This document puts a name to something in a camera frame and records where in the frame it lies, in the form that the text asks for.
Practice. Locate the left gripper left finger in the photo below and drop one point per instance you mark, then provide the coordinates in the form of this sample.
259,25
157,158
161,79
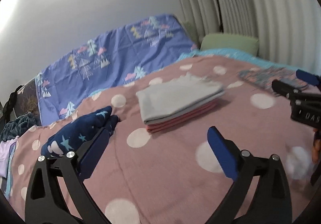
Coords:
44,201

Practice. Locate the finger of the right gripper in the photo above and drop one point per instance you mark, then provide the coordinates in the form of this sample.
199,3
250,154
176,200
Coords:
283,89
307,77

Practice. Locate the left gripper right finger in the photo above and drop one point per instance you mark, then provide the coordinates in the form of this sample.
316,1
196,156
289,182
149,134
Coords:
271,202

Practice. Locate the light grey shirt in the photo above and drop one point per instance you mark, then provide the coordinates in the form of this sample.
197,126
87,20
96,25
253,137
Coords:
161,102

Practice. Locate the person right hand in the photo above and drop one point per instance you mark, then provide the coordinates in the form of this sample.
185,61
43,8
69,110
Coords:
315,153

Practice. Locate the floral patterned cloth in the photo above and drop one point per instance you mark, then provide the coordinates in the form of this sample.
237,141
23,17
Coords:
262,78

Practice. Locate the green pillow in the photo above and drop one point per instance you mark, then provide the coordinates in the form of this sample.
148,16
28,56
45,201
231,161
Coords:
243,43

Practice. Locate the navy star patterned garment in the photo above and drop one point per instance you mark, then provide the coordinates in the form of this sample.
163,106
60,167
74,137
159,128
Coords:
83,129

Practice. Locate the folded lavender garment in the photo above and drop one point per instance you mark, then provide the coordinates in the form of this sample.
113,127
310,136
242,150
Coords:
5,154

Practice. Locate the dark teal fuzzy blanket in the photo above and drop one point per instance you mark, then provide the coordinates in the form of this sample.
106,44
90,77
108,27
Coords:
18,127

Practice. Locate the white pleated curtain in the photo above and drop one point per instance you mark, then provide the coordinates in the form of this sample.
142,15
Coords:
288,30

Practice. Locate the pink polka dot blanket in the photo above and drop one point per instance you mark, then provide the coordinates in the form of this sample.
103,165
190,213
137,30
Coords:
172,176

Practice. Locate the black garment on headboard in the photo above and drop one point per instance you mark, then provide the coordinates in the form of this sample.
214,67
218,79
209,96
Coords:
9,106

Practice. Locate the folded pink garment stack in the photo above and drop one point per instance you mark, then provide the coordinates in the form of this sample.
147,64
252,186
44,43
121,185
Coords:
153,128

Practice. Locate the blue tree print sheet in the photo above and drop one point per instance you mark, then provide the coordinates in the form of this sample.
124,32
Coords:
116,57

